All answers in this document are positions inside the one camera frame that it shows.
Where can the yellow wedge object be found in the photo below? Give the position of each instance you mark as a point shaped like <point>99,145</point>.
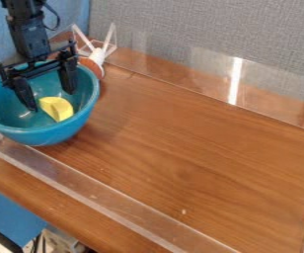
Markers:
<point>56,107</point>

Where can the orange white plunger toy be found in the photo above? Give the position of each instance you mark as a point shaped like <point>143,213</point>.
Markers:
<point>93,61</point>

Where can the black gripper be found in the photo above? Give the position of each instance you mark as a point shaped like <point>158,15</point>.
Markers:
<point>19,69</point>

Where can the blue bowl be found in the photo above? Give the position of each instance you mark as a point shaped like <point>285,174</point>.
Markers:
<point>34,128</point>

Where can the clear acrylic front barrier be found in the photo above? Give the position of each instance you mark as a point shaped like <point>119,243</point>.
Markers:
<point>155,226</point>

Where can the clear acrylic barrier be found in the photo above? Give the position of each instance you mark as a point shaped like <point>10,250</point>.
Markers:
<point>155,226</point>
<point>256,87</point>

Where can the clear acrylic back barrier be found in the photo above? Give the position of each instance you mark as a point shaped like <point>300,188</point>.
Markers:
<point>256,87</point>

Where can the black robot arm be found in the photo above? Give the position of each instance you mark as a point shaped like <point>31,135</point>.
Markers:
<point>30,18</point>

